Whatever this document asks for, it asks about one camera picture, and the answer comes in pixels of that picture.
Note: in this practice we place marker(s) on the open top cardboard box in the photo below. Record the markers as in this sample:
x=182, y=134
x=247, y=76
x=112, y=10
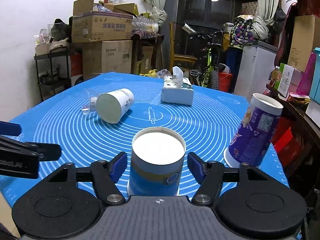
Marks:
x=101, y=21

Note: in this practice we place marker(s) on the lower stacked cardboard box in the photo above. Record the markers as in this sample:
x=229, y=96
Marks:
x=106, y=56

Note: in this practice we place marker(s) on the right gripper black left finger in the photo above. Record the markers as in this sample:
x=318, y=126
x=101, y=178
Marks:
x=70, y=200

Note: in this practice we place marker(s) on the red plastic bucket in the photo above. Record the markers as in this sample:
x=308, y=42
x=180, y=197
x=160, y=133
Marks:
x=225, y=81

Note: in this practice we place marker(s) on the blue and yellow paper cup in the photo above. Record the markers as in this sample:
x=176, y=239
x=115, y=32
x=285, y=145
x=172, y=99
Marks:
x=156, y=162

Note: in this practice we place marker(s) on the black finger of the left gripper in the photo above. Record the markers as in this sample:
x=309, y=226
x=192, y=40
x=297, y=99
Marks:
x=45, y=151

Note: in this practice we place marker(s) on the black metal shelf rack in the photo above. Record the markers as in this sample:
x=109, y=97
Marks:
x=58, y=70

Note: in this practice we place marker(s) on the white paper cup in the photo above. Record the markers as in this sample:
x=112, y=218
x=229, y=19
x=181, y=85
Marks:
x=113, y=105

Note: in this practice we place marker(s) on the wooden chair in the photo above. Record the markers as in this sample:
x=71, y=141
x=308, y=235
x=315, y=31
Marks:
x=177, y=57

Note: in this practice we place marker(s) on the green and white carton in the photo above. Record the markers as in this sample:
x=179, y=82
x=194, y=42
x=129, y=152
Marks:
x=283, y=79

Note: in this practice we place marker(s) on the dark wooden side table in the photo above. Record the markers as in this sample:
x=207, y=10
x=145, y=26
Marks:
x=146, y=52

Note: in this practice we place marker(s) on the clear plastic cup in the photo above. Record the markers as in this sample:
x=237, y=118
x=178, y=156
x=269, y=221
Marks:
x=90, y=103

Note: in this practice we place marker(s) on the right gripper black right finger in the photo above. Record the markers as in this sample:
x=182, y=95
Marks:
x=247, y=201

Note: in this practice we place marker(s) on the green and black bicycle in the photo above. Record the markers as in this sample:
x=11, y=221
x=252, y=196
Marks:
x=205, y=71

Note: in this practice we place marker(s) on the purple paper cup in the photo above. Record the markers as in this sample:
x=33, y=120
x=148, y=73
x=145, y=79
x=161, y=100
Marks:
x=252, y=139

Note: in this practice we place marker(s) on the teal plastic storage bin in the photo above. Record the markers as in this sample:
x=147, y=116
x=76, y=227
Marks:
x=315, y=87

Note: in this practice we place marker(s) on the colourful patterned bag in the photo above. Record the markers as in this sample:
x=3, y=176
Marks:
x=241, y=32

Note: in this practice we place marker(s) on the blue silicone baking mat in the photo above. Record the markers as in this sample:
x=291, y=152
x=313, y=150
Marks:
x=207, y=126

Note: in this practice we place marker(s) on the white tissue box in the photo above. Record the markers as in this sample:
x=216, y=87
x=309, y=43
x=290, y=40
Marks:
x=177, y=89

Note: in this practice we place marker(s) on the tall brown cardboard box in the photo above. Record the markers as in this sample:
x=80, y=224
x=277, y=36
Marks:
x=305, y=39

